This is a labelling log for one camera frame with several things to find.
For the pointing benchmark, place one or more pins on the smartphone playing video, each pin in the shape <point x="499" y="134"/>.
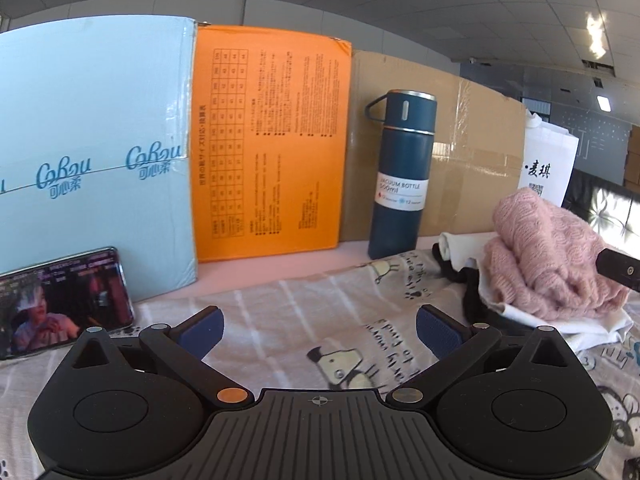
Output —
<point x="52" y="303"/>

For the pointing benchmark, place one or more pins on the light blue Cobou box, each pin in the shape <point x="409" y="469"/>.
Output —
<point x="95" y="144"/>

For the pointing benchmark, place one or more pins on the brown cardboard box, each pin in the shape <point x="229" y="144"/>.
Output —
<point x="477" y="156"/>

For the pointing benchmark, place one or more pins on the black tufted headboard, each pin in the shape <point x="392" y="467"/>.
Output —
<point x="610" y="209"/>

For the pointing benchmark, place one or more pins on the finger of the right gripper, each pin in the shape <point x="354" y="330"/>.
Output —
<point x="619" y="267"/>

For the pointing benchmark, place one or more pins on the white shopping bag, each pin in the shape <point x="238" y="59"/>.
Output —
<point x="548" y="159"/>

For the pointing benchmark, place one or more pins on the black garment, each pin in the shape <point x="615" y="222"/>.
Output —
<point x="473" y="308"/>

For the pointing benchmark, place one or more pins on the white folded garment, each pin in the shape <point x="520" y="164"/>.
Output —
<point x="580" y="333"/>

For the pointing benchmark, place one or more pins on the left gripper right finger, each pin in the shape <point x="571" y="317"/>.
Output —
<point x="461" y="352"/>

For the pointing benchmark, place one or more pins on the orange cardboard box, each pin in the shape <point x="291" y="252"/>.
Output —
<point x="268" y="141"/>

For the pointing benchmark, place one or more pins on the stacked cardboard boxes background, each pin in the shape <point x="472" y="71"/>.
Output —
<point x="632" y="166"/>

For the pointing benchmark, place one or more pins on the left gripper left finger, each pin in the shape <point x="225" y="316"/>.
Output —
<point x="178" y="353"/>

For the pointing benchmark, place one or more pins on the pink knitted sweater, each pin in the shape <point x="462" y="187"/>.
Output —
<point x="543" y="261"/>

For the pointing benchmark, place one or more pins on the dark blue vacuum bottle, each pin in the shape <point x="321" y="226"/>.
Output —
<point x="404" y="164"/>

